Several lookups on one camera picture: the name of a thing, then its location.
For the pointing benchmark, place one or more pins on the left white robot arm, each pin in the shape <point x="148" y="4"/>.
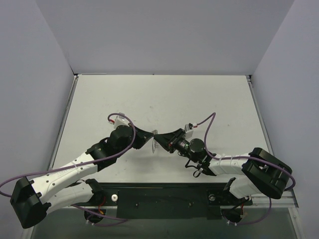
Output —
<point x="33" y="199"/>

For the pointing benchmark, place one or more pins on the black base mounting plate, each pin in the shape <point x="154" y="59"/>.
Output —
<point x="166" y="200"/>

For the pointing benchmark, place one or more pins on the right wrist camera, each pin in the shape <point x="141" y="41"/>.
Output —
<point x="189" y="128"/>

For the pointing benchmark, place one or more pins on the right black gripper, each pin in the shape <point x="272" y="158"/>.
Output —
<point x="174" y="139"/>

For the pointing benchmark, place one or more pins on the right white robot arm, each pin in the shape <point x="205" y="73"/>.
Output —
<point x="257" y="172"/>

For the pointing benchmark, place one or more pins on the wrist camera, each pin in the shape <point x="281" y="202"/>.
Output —
<point x="189" y="128"/>
<point x="120" y="120"/>

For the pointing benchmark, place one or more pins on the metal key holder plate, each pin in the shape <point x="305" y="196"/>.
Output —
<point x="155" y="144"/>

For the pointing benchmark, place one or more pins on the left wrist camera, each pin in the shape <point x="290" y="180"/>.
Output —
<point x="120" y="120"/>

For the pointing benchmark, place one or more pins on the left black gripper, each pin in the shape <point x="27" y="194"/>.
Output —
<point x="138" y="136"/>

